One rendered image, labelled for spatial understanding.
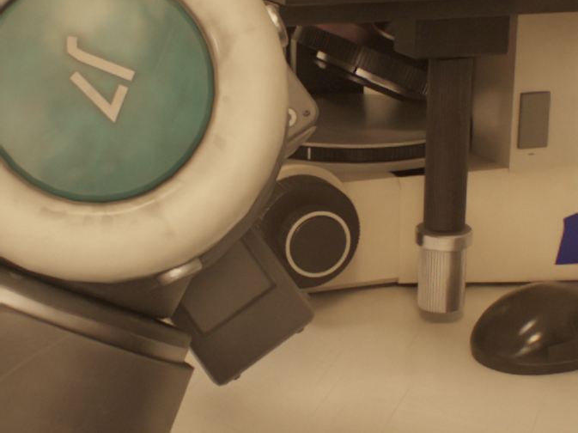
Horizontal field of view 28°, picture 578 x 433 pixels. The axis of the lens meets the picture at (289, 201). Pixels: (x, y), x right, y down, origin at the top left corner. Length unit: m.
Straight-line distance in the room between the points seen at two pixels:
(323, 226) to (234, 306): 0.30
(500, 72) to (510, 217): 0.09
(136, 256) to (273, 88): 0.04
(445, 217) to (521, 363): 0.09
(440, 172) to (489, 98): 0.12
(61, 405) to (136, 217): 0.05
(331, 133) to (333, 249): 0.11
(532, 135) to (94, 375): 0.51
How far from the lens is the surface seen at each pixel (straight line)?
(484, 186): 0.73
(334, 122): 0.78
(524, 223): 0.73
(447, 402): 0.59
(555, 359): 0.63
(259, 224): 0.65
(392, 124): 0.78
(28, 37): 0.24
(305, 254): 0.65
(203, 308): 0.35
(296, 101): 0.43
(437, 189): 0.65
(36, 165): 0.24
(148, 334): 0.27
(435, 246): 0.65
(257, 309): 0.35
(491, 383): 0.62
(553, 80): 0.75
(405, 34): 0.63
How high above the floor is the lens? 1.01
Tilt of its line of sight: 17 degrees down
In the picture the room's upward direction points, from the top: straight up
